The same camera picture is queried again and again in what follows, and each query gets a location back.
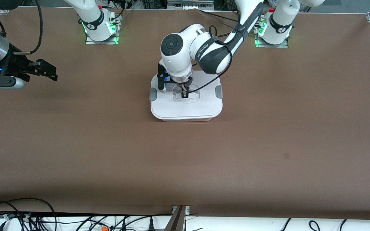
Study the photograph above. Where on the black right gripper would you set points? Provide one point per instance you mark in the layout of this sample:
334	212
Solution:
12	63

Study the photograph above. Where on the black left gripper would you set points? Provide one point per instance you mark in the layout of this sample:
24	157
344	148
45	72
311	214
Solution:
184	87

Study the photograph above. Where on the white box lid grey clips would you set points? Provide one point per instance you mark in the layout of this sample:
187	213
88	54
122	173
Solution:
201	109

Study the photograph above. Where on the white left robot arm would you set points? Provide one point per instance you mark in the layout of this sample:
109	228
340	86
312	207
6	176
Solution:
178	61

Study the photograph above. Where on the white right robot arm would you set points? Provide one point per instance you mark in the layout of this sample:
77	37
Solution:
93	19

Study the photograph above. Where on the translucent pink plastic box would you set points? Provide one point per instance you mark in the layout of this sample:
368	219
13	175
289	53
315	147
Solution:
186	120

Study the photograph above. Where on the brown table cover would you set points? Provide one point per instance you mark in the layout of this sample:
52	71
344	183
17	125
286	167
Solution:
185	166

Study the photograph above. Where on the grey metal rack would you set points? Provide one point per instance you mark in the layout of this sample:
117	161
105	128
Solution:
189	4

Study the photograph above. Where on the black power plug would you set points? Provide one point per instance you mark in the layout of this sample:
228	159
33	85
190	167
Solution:
151	226
124	227

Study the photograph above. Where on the black edge strip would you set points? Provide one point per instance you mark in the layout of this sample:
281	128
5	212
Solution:
75	213

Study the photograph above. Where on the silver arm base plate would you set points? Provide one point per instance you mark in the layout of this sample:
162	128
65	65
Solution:
283	46
90	41

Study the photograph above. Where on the aluminium profile with bracket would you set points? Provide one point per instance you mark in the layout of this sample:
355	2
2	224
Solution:
176	221

